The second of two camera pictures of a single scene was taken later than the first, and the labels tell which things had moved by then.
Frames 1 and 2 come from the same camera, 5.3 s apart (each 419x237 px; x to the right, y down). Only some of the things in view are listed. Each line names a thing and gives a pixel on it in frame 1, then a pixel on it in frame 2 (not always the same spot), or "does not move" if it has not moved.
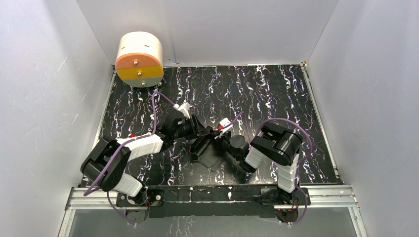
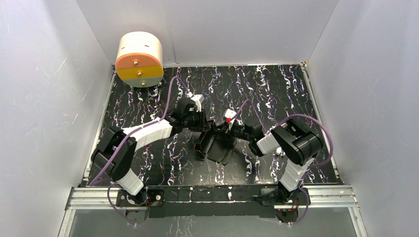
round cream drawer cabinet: x=140 y=60 does not move
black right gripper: x=217 y=141 -> x=226 y=129
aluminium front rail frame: x=102 y=197 does not move
